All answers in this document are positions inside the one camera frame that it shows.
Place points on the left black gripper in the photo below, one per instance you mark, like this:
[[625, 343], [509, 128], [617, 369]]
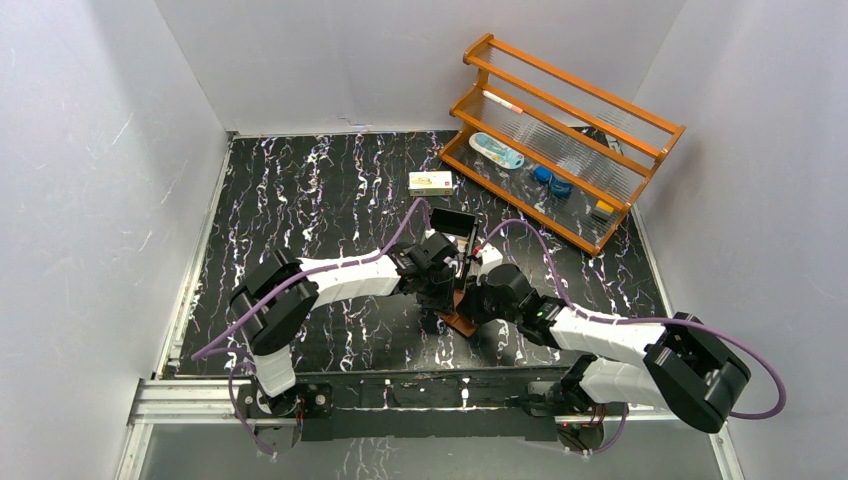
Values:
[[437, 287]]

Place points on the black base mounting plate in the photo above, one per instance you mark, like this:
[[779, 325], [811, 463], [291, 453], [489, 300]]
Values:
[[457, 403]]

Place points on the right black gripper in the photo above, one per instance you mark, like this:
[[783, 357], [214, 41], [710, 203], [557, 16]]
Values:
[[469, 305]]

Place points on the black card tray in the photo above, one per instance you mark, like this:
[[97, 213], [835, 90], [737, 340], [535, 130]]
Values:
[[463, 227]]

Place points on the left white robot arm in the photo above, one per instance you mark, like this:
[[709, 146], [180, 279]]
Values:
[[281, 293]]

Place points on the orange wooden shelf rack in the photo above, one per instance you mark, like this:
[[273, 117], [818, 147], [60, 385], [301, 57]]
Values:
[[608, 148]]

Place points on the white pink marker pen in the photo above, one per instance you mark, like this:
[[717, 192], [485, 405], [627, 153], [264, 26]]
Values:
[[502, 102]]

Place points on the brown leather card holder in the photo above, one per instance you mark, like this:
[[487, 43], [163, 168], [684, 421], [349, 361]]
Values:
[[456, 320]]

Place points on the light blue packaged item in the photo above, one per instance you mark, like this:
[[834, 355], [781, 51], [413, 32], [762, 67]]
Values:
[[496, 151]]

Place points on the yellow black small block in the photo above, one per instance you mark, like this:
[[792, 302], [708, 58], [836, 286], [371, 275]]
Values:
[[602, 211]]

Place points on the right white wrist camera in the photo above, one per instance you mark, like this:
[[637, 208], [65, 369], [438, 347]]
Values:
[[485, 259]]

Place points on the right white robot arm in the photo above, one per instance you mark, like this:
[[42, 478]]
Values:
[[673, 364]]

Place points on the aluminium frame rail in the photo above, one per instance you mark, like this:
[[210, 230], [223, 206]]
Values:
[[187, 429]]

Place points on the blue round cap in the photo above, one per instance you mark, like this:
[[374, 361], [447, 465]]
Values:
[[560, 188], [542, 174]]

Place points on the small yellow white box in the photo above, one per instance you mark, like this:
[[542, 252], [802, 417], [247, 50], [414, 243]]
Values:
[[430, 183]]

